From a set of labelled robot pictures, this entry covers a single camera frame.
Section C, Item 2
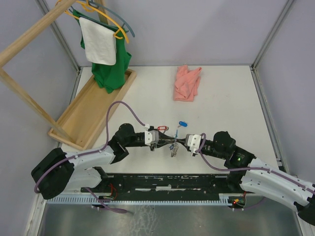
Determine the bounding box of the red tagged key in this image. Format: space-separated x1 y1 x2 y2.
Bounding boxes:
157 125 169 131

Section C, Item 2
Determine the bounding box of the keyring holder with blue handle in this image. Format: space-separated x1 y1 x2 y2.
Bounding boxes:
169 129 179 157

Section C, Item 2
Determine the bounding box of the blue tagged key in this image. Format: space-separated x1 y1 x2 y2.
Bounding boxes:
177 121 188 128

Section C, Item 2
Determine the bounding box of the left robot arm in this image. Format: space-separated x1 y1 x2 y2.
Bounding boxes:
31 123 174 200

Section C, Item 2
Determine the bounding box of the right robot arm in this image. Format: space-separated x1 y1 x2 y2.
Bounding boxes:
175 131 315 225

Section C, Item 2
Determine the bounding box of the pink cloth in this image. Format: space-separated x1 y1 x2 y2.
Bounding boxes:
173 65 202 102

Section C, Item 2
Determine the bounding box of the green shirt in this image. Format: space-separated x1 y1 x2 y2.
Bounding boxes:
73 10 131 93

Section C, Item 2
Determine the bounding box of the wooden tray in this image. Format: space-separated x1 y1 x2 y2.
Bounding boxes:
48 69 136 150

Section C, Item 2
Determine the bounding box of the white towel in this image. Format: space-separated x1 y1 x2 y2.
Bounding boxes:
79 17 116 65

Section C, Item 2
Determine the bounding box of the grey blue hanger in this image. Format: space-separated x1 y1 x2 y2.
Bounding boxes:
75 0 135 43

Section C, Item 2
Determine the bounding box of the yellow hanger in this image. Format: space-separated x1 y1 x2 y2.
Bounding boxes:
55 0 130 44

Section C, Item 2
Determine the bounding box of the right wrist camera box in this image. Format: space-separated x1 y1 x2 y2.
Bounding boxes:
185 134 202 154

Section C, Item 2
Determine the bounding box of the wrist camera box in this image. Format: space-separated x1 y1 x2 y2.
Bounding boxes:
185 134 202 154
144 130 159 146

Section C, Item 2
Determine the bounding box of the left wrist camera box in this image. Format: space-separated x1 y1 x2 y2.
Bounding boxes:
144 130 159 146

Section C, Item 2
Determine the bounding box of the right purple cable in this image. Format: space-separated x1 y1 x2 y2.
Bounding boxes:
196 132 315 211

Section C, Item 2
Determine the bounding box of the purple cable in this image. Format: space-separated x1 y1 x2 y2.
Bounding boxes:
33 101 150 214
196 132 315 211

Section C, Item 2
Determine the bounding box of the white cable duct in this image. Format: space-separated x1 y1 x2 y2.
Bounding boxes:
46 194 237 206

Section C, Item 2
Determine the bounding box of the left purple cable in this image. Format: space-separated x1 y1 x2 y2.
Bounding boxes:
33 101 150 214

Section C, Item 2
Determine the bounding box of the wooden rack frame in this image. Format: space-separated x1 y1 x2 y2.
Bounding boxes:
0 0 108 145

